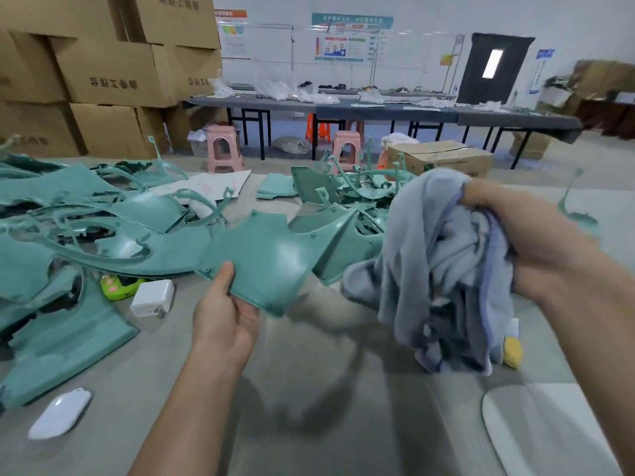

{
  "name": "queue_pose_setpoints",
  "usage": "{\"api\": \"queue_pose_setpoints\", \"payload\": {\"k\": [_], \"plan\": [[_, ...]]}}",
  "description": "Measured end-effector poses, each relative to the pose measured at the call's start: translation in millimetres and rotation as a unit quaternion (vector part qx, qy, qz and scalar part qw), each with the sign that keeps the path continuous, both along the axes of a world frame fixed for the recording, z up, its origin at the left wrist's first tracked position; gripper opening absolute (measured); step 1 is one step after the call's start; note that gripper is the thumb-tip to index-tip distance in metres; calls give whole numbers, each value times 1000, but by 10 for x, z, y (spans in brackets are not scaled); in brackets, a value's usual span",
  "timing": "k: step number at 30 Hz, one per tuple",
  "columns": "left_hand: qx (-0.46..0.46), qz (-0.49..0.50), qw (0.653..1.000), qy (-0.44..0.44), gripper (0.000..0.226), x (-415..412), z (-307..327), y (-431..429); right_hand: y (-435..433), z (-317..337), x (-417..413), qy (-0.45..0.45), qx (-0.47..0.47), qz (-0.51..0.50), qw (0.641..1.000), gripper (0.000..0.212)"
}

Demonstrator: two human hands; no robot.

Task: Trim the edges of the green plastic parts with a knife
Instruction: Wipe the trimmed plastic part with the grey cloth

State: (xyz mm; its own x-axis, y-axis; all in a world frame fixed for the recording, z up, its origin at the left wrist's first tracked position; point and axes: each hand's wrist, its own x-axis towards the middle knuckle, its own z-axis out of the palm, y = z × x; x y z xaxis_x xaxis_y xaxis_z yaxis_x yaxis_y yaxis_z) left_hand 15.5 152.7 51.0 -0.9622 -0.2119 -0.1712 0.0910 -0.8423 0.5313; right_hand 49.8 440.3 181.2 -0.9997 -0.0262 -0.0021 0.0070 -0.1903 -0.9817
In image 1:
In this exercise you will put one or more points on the white oval plastic piece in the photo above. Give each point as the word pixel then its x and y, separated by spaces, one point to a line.
pixel 59 413

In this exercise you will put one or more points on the stack of brown cardboard boxes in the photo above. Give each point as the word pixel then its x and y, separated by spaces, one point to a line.
pixel 104 79

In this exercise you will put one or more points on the orange object under table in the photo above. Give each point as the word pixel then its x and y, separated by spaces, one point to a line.
pixel 317 127

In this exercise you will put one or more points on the white power adapter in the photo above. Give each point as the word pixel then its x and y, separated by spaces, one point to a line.
pixel 152 298

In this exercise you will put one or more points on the heap of clear plastic bags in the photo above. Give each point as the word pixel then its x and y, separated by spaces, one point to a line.
pixel 278 90

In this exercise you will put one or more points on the person's left hand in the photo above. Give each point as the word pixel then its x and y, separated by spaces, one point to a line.
pixel 223 327

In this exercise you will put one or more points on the pink plastic stool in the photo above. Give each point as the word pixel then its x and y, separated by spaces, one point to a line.
pixel 346 148
pixel 224 148

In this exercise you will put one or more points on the brown cardboard box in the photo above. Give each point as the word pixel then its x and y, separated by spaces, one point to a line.
pixel 437 155

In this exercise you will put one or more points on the dark door with window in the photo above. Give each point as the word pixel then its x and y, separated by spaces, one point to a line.
pixel 493 66

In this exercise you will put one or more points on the person's left forearm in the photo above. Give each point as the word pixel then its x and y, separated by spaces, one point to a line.
pixel 184 421

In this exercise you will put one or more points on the green and yellow gadget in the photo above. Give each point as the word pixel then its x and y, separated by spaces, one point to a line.
pixel 117 286

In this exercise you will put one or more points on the pile of green plastic parts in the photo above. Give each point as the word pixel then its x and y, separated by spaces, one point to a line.
pixel 89 243

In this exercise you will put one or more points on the person's right forearm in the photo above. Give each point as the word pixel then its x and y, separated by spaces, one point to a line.
pixel 595 362

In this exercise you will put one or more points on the grey-blue wiping cloth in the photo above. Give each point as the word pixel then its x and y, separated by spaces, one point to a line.
pixel 446 272

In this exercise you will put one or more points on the person's right hand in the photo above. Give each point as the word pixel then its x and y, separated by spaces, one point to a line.
pixel 531 238

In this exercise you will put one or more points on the colourful wall poster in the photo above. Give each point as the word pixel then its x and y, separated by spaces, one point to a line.
pixel 345 46

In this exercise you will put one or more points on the long grey work table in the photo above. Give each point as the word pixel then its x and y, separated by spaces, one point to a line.
pixel 397 106

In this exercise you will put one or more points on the white paper sheet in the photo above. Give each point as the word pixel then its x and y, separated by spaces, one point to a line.
pixel 203 183

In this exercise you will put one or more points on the white foam sheet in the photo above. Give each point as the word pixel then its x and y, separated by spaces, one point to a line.
pixel 546 431

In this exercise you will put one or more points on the single green plastic part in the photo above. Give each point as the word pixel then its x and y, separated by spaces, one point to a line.
pixel 268 258

